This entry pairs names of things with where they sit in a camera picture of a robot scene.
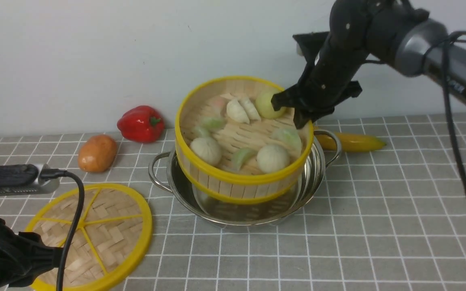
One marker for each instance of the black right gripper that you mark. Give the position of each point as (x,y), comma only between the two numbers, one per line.
(325,83)

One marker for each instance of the bamboo steamer basket yellow rim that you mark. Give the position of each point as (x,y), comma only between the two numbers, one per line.
(248,185)

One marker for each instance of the woven bamboo steamer lid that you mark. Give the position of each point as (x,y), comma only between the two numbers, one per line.
(110,241)

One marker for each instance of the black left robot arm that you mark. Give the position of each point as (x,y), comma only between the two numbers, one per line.
(24,257)

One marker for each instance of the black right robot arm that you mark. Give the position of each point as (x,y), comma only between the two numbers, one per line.
(400,36)

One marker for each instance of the stainless steel pot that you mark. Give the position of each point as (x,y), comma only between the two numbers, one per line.
(166,173)

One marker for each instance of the yellow round bun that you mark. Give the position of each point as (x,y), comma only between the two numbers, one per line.
(265,108)

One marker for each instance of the green dumpling right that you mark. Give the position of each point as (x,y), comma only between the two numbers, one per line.
(289,136)

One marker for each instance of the green dumpling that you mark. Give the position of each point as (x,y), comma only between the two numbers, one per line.
(241,156)
(213,123)
(289,136)

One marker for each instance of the white dumpling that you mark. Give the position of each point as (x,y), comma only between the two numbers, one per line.
(236,112)

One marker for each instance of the white bun front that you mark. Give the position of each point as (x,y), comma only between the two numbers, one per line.
(272,158)

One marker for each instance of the white bun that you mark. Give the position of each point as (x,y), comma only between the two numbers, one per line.
(272,158)
(207,149)

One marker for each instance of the pink dumpling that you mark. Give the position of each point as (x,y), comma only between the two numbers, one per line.
(218,104)

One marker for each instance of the green dumpling front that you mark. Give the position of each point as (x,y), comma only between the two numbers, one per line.
(241,156)

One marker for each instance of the yellow banana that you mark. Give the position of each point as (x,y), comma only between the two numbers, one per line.
(352,142)

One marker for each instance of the green dumpling back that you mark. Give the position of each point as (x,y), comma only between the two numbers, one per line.
(213,123)

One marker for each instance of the white bun left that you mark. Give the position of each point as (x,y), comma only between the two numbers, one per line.
(207,149)

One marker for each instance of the red bell pepper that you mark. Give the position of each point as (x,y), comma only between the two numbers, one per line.
(142,124)

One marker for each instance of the grey checked tablecloth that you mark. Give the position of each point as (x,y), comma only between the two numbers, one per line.
(391,220)

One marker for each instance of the brown potato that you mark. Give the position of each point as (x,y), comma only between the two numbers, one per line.
(97,154)

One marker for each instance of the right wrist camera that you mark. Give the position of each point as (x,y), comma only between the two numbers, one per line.
(309,44)

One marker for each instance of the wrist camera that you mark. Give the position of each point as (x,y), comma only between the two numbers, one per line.
(309,44)
(22,179)

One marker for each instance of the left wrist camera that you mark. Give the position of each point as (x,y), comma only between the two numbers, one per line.
(22,179)

